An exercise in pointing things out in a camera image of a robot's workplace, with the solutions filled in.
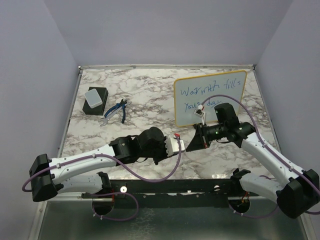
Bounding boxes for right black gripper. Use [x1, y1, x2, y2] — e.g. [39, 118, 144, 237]
[186, 122, 227, 152]

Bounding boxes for yellow framed whiteboard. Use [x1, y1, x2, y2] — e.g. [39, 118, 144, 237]
[173, 70, 247, 127]

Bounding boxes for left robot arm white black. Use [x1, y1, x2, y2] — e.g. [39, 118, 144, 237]
[27, 127, 179, 203]

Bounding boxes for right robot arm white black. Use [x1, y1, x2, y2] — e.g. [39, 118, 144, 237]
[186, 103, 320, 219]

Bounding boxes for grey whiteboard eraser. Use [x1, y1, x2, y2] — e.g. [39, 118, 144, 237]
[84, 88, 103, 109]

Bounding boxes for silver wrench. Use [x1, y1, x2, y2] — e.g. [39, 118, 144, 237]
[98, 110, 118, 127]

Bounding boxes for black box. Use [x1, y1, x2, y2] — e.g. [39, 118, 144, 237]
[82, 86, 109, 116]

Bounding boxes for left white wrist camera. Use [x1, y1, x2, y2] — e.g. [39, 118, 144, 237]
[164, 135, 186, 157]

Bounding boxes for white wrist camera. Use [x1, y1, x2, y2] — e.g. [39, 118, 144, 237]
[164, 135, 186, 157]
[193, 104, 207, 125]

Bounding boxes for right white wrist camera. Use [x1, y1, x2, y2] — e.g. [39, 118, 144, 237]
[193, 104, 207, 125]

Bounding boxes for blue handled pliers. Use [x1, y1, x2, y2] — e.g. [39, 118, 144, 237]
[104, 99, 129, 124]

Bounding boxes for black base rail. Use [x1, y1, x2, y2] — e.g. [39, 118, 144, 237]
[81, 178, 245, 209]

